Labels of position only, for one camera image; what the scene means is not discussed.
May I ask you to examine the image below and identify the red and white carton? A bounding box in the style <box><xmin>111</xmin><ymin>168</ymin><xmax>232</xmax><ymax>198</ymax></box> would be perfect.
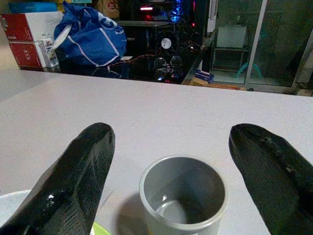
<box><xmin>0</xmin><ymin>11</ymin><xmax>64</xmax><ymax>42</ymax></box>
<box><xmin>8</xmin><ymin>40</ymin><xmax>49</xmax><ymax>70</ymax></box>

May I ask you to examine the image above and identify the blue striped box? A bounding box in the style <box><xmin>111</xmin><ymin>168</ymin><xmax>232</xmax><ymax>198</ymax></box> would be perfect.
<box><xmin>194</xmin><ymin>70</ymin><xmax>215</xmax><ymax>84</ymax></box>

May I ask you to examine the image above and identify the blue fabric bag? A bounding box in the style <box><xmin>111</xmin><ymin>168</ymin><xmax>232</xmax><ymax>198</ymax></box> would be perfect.
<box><xmin>52</xmin><ymin>1</ymin><xmax>128</xmax><ymax>68</ymax></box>

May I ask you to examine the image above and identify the white dish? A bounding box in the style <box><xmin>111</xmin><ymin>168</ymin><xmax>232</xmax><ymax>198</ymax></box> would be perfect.
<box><xmin>0</xmin><ymin>189</ymin><xmax>32</xmax><ymax>227</ymax></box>

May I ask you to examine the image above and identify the brown cardboard box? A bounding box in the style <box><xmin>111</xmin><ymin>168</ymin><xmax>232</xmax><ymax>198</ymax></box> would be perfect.
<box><xmin>96</xmin><ymin>0</ymin><xmax>122</xmax><ymax>19</ymax></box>

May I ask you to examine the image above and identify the teal plastic stool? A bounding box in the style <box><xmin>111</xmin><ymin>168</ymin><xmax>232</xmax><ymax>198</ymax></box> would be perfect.
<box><xmin>236</xmin><ymin>62</ymin><xmax>265</xmax><ymax>80</ymax></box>

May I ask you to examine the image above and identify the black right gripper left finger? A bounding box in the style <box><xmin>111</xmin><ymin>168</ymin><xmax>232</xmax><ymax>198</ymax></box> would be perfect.
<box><xmin>0</xmin><ymin>122</ymin><xmax>116</xmax><ymax>235</ymax></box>

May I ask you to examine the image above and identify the pale grey-green mug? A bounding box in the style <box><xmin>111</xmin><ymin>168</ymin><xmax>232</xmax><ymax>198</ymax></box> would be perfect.
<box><xmin>138</xmin><ymin>155</ymin><xmax>229</xmax><ymax>235</ymax></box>

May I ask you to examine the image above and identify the flat blue box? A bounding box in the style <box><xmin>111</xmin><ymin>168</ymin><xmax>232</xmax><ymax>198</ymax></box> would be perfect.
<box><xmin>9</xmin><ymin>1</ymin><xmax>58</xmax><ymax>13</ymax></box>

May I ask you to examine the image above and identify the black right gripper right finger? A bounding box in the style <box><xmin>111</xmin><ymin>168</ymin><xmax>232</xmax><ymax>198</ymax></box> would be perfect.
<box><xmin>228</xmin><ymin>123</ymin><xmax>313</xmax><ymax>235</ymax></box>

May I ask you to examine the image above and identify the lime green mat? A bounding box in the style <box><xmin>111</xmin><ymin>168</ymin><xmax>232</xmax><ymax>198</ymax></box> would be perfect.
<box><xmin>91</xmin><ymin>221</ymin><xmax>112</xmax><ymax>235</ymax></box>

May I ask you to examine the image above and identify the small printed white box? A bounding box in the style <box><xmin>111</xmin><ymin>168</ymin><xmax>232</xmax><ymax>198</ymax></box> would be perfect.
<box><xmin>39</xmin><ymin>38</ymin><xmax>59</xmax><ymax>68</ymax></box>

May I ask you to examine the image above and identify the white framed glass door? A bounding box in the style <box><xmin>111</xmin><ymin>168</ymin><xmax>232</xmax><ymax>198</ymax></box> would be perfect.
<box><xmin>207</xmin><ymin>0</ymin><xmax>313</xmax><ymax>94</ymax></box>

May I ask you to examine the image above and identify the plain white box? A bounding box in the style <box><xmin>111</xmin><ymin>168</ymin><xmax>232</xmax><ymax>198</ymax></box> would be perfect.
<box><xmin>216</xmin><ymin>25</ymin><xmax>248</xmax><ymax>49</ymax></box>

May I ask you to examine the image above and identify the open black computer rig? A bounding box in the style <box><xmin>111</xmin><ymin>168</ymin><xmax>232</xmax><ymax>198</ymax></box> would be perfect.
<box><xmin>117</xmin><ymin>0</ymin><xmax>208</xmax><ymax>84</ymax></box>

